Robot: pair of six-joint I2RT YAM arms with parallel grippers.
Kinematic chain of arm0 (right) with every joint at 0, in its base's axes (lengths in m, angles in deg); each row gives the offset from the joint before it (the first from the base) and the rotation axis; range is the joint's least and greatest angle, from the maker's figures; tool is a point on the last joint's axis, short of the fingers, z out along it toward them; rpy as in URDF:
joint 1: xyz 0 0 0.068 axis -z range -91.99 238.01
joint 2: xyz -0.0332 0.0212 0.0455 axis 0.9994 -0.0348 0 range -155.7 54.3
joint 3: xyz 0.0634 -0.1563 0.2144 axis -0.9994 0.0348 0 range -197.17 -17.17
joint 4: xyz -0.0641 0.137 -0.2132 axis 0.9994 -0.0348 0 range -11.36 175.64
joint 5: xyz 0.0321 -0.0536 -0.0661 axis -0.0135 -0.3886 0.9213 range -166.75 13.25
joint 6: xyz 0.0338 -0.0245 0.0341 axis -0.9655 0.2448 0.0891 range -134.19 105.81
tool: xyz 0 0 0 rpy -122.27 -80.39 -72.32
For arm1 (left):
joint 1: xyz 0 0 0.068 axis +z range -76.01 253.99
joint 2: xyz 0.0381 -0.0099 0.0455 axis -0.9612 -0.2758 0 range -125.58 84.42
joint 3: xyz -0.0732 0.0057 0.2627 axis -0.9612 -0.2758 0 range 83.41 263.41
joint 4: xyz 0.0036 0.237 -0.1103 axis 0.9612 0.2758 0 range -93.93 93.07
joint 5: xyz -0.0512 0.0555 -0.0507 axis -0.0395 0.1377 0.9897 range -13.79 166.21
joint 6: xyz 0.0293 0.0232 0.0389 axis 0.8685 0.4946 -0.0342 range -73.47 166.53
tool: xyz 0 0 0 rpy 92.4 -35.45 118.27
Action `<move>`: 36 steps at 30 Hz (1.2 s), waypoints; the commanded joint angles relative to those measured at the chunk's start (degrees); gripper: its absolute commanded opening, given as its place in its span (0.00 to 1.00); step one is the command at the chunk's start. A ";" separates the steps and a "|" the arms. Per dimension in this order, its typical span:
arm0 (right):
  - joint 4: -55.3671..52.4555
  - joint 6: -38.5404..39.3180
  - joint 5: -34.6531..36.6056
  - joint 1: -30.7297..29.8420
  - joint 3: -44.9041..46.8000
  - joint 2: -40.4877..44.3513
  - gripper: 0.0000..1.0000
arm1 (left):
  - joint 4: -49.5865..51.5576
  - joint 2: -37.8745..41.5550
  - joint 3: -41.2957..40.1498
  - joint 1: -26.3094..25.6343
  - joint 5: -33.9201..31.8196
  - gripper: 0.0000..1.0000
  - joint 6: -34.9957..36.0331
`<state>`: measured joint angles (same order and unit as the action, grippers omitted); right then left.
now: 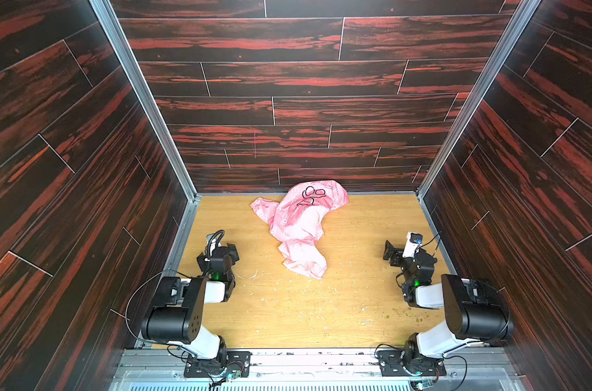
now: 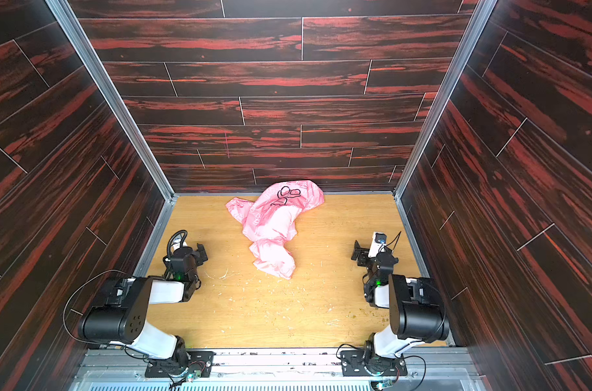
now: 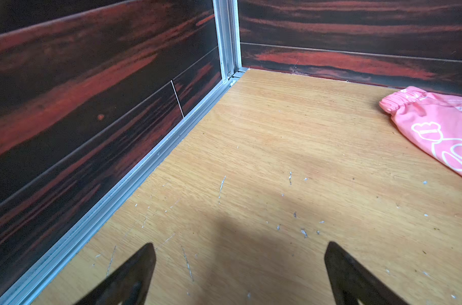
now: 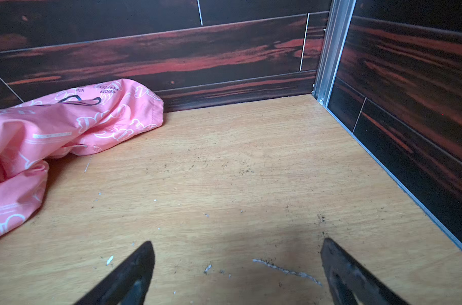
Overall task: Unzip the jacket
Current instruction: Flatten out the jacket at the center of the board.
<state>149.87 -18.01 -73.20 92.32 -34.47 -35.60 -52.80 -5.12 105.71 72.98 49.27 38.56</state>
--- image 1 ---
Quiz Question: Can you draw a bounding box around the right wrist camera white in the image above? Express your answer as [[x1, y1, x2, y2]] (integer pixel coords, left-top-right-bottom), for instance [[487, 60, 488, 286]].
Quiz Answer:
[[403, 231, 423, 258]]

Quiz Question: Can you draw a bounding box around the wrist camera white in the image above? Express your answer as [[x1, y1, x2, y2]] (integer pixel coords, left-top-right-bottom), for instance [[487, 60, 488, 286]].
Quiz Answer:
[[403, 231, 423, 258], [206, 230, 225, 253]]

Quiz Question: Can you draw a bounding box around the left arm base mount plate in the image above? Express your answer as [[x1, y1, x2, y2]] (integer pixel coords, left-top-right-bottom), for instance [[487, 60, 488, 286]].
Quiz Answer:
[[183, 350, 252, 380]]

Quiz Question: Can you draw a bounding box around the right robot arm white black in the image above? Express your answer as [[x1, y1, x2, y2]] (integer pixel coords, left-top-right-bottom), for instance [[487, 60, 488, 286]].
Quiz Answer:
[[382, 232, 513, 374]]

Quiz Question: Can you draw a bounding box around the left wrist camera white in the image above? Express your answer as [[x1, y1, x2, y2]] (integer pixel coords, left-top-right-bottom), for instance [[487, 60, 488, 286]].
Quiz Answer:
[[206, 230, 225, 253]]

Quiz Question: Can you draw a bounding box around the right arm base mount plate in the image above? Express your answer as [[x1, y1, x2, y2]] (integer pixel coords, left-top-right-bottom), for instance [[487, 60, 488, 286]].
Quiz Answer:
[[374, 350, 447, 377]]

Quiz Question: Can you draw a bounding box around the pink hooded jacket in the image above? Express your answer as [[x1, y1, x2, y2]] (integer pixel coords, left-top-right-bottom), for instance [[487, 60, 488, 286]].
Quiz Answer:
[[251, 180, 349, 280]]

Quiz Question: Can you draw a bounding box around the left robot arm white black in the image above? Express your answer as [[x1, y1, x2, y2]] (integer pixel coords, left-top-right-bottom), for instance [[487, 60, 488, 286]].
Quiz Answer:
[[141, 244, 240, 366]]

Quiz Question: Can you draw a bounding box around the aluminium front rail frame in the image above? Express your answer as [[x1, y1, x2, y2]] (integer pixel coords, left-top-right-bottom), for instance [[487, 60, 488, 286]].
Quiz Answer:
[[109, 346, 528, 390]]

